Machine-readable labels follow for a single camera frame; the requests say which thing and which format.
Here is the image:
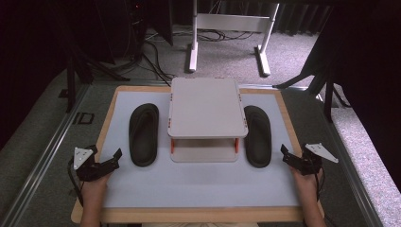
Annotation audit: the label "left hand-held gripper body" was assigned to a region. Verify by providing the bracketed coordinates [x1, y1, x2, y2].
[73, 145, 107, 183]

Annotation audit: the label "person's right hand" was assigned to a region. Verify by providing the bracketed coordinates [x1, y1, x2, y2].
[288, 166, 323, 197]

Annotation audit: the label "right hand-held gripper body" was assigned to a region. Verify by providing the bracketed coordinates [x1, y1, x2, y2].
[295, 142, 340, 177]

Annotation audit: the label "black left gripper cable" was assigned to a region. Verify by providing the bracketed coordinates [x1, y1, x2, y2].
[67, 158, 85, 208]

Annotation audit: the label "white desk frame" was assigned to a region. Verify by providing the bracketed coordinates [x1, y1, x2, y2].
[187, 0, 281, 78]

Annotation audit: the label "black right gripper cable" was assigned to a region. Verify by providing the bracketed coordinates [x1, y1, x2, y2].
[314, 169, 339, 227]

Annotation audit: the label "black floor cables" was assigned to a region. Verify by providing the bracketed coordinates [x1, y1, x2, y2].
[138, 27, 257, 87]

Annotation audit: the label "white two-tier shoe rack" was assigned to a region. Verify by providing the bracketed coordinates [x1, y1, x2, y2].
[166, 77, 250, 164]

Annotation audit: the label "black slipper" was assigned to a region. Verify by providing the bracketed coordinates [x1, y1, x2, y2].
[128, 102, 161, 168]
[243, 104, 273, 169]

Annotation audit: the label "light blue table mat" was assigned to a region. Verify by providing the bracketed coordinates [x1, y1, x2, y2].
[101, 90, 301, 209]

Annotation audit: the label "metal floor rail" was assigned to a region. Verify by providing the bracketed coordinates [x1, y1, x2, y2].
[0, 82, 93, 227]
[313, 93, 385, 227]

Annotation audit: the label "black tripod stand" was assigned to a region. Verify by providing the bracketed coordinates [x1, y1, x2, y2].
[271, 60, 352, 123]
[63, 44, 131, 114]

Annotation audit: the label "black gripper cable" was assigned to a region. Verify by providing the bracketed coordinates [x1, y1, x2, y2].
[67, 158, 85, 208]
[314, 169, 339, 227]

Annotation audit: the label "black computer tower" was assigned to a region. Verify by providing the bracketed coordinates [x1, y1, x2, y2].
[102, 0, 148, 61]

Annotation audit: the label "dark curtain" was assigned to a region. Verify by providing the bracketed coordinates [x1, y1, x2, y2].
[273, 2, 333, 36]

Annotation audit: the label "person's left hand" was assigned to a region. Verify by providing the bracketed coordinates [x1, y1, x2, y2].
[81, 171, 111, 198]

